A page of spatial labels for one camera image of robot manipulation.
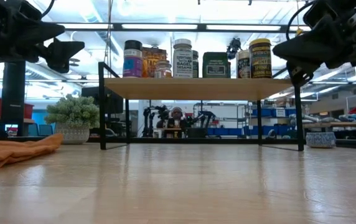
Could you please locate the oregano jar green lid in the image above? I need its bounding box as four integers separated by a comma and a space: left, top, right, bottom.
192, 49, 200, 78

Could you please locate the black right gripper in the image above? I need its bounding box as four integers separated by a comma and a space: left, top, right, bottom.
273, 0, 356, 87

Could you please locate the green black pepper tin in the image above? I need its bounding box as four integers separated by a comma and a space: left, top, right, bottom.
202, 51, 232, 78

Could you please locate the black-label jar tan lid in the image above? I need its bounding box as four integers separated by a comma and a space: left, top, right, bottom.
236, 49, 251, 79

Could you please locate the bagel seasoning jar white lid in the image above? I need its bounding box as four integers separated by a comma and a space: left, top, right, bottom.
172, 38, 194, 78

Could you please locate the black upright column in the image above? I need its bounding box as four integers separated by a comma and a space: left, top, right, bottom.
0, 60, 27, 138

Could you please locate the white candle in patterned tin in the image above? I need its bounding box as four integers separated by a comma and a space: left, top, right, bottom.
305, 131, 337, 149

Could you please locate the blue storage bin rack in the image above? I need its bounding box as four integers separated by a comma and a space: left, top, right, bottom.
215, 102, 300, 139

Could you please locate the wooden shelf black metal frame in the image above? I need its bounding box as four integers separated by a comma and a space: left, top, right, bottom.
98, 61, 305, 152

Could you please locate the purple-label jar black lid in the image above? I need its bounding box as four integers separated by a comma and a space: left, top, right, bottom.
123, 39, 144, 78

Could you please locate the green succulent in white pot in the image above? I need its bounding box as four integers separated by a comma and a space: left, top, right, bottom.
44, 93, 101, 145

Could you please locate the blue chair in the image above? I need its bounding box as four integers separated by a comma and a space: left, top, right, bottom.
27, 123, 40, 137
39, 124, 54, 137

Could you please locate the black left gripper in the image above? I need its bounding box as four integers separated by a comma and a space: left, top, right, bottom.
0, 0, 85, 74

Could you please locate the orange taco mix packet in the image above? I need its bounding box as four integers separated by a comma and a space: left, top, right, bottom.
141, 45, 168, 78

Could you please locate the orange folded cloth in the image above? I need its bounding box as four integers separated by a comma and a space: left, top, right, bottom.
0, 133, 63, 171

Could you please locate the black overhead beam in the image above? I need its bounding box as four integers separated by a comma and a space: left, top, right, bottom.
53, 21, 312, 34

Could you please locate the onion sprinkle jar yellow lid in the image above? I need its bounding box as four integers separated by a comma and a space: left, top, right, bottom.
248, 37, 273, 79

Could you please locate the black clamp mount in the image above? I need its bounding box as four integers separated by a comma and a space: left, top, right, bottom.
226, 37, 243, 60

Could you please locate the person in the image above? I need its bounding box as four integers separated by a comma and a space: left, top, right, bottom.
165, 106, 187, 138

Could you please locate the black monitor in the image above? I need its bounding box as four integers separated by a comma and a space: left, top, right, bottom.
81, 86, 124, 114

